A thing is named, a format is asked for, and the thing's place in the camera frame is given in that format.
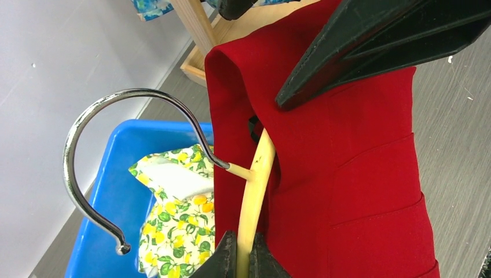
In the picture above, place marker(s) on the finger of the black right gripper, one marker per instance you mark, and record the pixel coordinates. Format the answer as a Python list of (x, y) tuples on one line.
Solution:
[(367, 38)]

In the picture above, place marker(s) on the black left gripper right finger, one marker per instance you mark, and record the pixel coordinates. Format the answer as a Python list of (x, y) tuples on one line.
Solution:
[(262, 263)]

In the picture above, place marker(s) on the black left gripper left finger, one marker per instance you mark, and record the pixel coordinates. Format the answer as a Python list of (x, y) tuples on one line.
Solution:
[(222, 263)]

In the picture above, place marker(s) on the lemon print skirt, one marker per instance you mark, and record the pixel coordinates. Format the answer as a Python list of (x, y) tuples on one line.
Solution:
[(178, 234)]

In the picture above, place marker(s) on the wooden hanger with metal hook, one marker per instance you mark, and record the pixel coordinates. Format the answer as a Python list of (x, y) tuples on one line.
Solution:
[(256, 176)]

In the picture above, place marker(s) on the red pleated skirt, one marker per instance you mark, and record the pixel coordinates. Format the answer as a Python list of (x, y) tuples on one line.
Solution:
[(344, 196)]

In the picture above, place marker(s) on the wooden rack base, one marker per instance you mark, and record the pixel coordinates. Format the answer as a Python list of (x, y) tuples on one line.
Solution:
[(225, 31)]

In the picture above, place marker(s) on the blue plastic bin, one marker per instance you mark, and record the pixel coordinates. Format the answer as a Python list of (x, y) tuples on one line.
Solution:
[(120, 198)]

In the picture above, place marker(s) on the black garment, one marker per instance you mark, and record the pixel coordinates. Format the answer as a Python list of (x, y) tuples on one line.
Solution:
[(234, 9)]

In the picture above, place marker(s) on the blue floral garment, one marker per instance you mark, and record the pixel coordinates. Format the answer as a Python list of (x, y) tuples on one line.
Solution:
[(152, 9)]

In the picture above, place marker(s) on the wooden rack post left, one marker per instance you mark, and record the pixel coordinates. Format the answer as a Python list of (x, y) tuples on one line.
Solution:
[(192, 15)]

